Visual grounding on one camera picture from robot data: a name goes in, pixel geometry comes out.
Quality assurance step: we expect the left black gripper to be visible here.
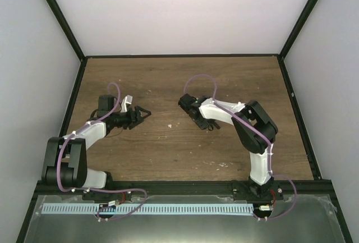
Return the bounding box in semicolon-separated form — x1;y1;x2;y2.
111;106;151;130

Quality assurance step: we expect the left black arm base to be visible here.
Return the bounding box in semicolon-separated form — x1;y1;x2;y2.
81;179;133;201

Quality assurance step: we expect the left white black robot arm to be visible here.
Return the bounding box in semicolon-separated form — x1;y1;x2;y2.
42;95;151;200

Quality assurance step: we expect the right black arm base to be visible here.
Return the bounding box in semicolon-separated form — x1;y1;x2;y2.
232;176;283;200

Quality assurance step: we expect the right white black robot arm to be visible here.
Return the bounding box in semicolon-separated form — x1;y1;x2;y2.
178;94;278;200

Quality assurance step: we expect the grey metal front plate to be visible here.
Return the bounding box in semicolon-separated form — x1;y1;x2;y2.
24;195;344;242

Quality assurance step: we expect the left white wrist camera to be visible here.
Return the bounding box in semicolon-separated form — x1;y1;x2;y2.
120;95;133;113

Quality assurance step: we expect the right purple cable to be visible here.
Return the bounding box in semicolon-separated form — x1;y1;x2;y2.
183;74;297;222

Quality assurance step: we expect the purple cable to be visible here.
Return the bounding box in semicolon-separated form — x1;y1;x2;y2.
56;82;148;222
183;74;297;222

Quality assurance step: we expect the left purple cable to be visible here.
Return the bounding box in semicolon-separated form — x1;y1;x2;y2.
56;82;148;222

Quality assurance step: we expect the black aluminium frame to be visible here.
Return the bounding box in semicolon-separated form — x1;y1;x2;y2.
15;0;353;243

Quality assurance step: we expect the light blue slotted cable duct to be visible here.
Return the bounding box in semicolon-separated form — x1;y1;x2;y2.
40;203;254;216

